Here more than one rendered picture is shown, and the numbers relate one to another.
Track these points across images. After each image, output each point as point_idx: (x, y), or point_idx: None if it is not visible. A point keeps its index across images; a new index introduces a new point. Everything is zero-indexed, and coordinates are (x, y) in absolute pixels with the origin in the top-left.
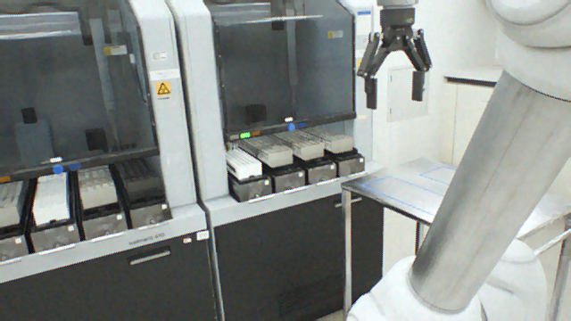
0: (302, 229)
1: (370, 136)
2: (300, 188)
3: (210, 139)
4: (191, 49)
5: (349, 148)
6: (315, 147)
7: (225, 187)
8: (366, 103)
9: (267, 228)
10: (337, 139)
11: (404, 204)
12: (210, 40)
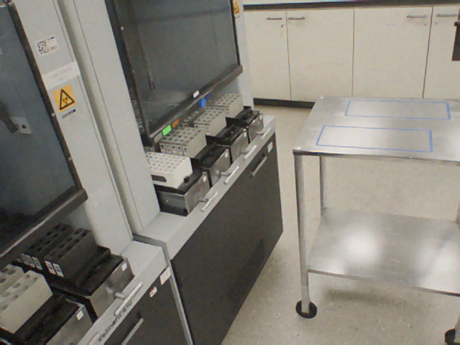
0: (235, 213)
1: (250, 88)
2: (235, 170)
3: (131, 151)
4: (85, 25)
5: (241, 108)
6: (219, 118)
7: (156, 205)
8: (452, 56)
9: (212, 230)
10: (231, 101)
11: (382, 150)
12: (103, 6)
